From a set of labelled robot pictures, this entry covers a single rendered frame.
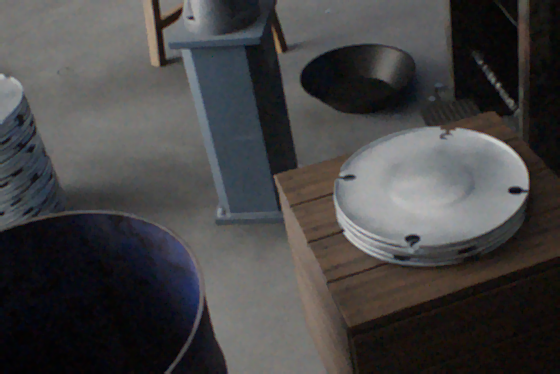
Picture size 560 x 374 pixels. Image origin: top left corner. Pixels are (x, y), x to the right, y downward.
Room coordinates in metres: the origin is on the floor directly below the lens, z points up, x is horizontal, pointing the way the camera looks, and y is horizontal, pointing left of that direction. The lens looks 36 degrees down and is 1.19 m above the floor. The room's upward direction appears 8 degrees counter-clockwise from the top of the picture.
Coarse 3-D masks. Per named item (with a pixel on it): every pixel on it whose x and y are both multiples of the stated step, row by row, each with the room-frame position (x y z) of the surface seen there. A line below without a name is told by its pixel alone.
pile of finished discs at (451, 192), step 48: (384, 144) 1.17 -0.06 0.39; (432, 144) 1.15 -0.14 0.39; (480, 144) 1.13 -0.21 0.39; (336, 192) 1.06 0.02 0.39; (384, 192) 1.04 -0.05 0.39; (432, 192) 1.02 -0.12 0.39; (480, 192) 1.01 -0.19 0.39; (384, 240) 0.93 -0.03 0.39; (432, 240) 0.92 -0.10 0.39; (480, 240) 0.91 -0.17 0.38
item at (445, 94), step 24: (456, 0) 1.80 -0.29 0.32; (480, 0) 1.80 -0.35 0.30; (456, 24) 1.80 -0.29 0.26; (480, 24) 1.80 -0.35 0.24; (504, 24) 1.82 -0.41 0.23; (456, 48) 1.80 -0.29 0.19; (480, 48) 1.80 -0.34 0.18; (504, 48) 1.82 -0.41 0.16; (456, 72) 1.80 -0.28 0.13; (480, 72) 1.80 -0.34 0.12; (504, 72) 1.82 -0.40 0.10; (456, 96) 1.80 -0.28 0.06; (480, 96) 1.80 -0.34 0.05
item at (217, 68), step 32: (192, 32) 1.54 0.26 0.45; (256, 32) 1.50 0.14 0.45; (192, 64) 1.52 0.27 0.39; (224, 64) 1.51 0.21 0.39; (256, 64) 1.51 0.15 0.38; (192, 96) 1.55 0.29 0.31; (224, 96) 1.51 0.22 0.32; (256, 96) 1.50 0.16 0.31; (224, 128) 1.51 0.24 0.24; (256, 128) 1.50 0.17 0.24; (288, 128) 1.61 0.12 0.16; (224, 160) 1.52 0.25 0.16; (256, 160) 1.50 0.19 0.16; (288, 160) 1.55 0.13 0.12; (224, 192) 1.52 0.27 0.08; (256, 192) 1.51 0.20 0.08; (224, 224) 1.51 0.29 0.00
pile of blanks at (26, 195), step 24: (24, 96) 1.65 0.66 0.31; (24, 120) 1.60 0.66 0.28; (0, 144) 1.53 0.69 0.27; (24, 144) 1.58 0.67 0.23; (0, 168) 1.51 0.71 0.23; (24, 168) 1.55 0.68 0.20; (48, 168) 1.63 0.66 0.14; (0, 192) 1.50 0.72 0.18; (24, 192) 1.53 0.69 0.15; (48, 192) 1.58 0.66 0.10; (0, 216) 1.50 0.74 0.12; (24, 216) 1.52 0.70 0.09
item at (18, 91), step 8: (8, 80) 1.72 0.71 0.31; (16, 80) 1.71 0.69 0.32; (0, 88) 1.69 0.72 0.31; (8, 88) 1.69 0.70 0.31; (16, 88) 1.68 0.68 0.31; (0, 96) 1.66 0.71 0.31; (8, 96) 1.65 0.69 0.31; (16, 96) 1.65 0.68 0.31; (0, 104) 1.62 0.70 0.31; (8, 104) 1.62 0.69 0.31; (16, 104) 1.61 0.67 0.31; (0, 112) 1.59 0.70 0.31; (8, 112) 1.58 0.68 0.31; (0, 120) 1.55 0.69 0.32
